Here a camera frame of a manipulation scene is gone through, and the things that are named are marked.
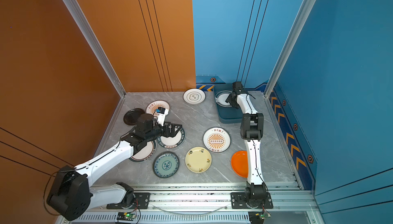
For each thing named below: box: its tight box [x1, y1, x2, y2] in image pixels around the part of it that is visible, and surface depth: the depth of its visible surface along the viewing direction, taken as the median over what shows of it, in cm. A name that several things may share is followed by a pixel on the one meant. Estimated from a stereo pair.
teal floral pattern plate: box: [152, 150, 180, 179], surface depth 87 cm
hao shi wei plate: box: [157, 127, 186, 149], surface depth 93 cm
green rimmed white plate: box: [214, 90, 233, 108], surface depth 121 cm
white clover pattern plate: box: [182, 87, 207, 105], surface depth 122 cm
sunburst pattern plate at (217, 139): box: [202, 126, 232, 154], surface depth 96 cm
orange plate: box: [230, 150, 249, 178], surface depth 86 cm
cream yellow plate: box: [185, 146, 212, 173], surface depth 88 cm
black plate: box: [123, 107, 146, 126], surface depth 111 cm
